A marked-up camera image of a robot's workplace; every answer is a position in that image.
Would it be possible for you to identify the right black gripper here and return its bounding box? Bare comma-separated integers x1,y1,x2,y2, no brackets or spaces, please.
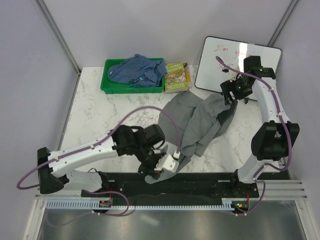
219,74,253,106

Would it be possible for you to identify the grey long sleeve shirt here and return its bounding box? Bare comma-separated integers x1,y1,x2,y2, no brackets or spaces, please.
158,91,238,172

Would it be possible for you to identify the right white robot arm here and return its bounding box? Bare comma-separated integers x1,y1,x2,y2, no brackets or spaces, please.
216,55,300,197

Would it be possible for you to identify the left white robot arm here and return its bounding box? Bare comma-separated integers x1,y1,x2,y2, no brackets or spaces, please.
37,124,165,195

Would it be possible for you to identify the white dry-erase board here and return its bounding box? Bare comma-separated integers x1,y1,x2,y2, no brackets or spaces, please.
194,36,282,93

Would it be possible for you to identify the yellow book underneath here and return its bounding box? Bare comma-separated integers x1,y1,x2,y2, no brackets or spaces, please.
183,62,192,89

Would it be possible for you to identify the green paperback book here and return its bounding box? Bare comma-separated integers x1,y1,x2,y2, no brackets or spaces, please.
164,62,188,94

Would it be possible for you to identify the green plastic bin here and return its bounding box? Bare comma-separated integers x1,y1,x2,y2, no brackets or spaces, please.
100,58,165,94

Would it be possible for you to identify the blue checked shirt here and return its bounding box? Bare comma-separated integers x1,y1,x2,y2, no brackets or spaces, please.
107,54,167,88

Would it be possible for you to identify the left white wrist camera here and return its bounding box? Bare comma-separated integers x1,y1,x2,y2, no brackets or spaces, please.
154,154,179,173

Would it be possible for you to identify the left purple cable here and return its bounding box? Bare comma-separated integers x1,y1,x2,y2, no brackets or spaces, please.
16,106,182,218

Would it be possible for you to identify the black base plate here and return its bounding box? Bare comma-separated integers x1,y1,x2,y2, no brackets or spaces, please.
80,172,259,207

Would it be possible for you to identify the white slotted cable duct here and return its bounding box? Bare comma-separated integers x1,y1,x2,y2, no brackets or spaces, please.
45,197,248,211

